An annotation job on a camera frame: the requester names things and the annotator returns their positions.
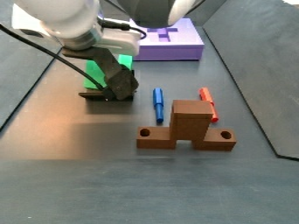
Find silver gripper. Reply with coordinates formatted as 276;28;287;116
10;3;142;57

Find green U-shaped block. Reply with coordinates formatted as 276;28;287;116
82;54;133;89

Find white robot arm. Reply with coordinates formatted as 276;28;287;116
13;0;196;56

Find purple board with cross slot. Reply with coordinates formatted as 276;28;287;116
134;18;204;61

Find blue peg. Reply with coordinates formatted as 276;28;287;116
153;87;164;123

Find red peg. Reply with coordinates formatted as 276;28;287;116
198;87;219;123

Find brown T-shaped block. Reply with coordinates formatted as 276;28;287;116
136;100;236;151

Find black cable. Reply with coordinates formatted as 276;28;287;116
0;17;148;92

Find black fixture bracket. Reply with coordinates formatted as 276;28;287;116
78;69;136;102

